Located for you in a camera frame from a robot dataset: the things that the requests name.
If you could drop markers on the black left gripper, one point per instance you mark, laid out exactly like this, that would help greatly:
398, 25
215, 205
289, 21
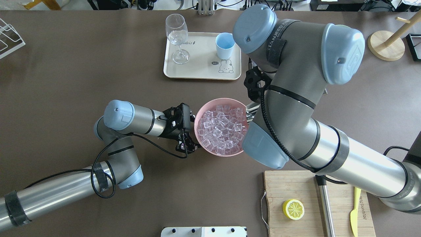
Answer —
171, 132

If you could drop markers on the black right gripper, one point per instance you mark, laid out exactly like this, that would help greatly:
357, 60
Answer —
250, 110

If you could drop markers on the steel ice scoop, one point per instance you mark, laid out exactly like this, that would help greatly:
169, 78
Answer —
251, 110

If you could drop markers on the clear plastic ice cubes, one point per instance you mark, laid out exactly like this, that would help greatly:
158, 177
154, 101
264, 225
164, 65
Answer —
222, 130

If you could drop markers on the pink ribbed bowl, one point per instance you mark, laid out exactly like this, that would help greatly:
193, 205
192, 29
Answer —
198, 123

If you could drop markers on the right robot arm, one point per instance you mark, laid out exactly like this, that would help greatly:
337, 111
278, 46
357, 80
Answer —
298, 61

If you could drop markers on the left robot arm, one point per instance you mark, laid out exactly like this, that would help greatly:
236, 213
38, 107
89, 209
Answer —
49, 162

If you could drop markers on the light blue cup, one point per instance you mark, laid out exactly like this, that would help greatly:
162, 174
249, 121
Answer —
224, 44

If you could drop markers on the cream serving tray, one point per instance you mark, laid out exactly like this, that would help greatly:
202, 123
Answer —
204, 62

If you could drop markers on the clear wine glass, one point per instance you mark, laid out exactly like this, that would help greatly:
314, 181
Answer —
177, 34

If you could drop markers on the bamboo cutting board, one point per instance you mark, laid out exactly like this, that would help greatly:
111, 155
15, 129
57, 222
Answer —
281, 186

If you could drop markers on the steel muddler black tip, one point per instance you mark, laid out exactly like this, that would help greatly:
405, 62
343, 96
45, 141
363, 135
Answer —
326, 208

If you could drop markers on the half lemon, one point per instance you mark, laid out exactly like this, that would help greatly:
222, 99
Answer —
293, 209

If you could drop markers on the yellow plastic knife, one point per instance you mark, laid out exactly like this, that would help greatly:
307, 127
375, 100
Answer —
353, 215

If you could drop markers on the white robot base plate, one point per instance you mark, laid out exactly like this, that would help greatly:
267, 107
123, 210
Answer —
205, 231

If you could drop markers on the black picture frame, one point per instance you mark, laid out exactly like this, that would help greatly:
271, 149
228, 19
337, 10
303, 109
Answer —
413, 41

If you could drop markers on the white wire rack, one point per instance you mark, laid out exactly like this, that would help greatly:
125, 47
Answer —
10, 39

